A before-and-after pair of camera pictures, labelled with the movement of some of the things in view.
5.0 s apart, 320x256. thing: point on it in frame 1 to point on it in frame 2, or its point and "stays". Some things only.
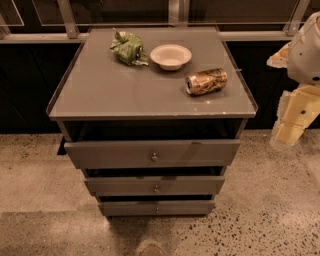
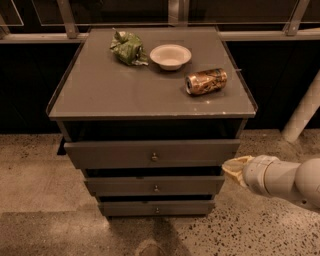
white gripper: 306,56 to 256,174
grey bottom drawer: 156,207 stays
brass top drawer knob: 154,157 stays
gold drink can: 206,81 stays
